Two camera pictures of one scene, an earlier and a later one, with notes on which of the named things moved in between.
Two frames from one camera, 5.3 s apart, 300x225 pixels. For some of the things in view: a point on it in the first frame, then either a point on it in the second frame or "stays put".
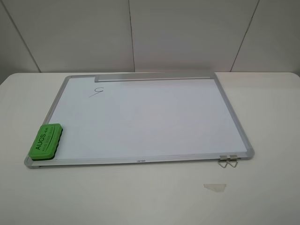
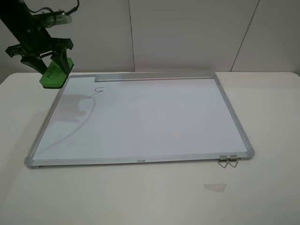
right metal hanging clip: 233,161 stays put
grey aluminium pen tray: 128,77 stays put
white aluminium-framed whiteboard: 145,122 stays put
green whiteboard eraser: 45,145 → 54,77
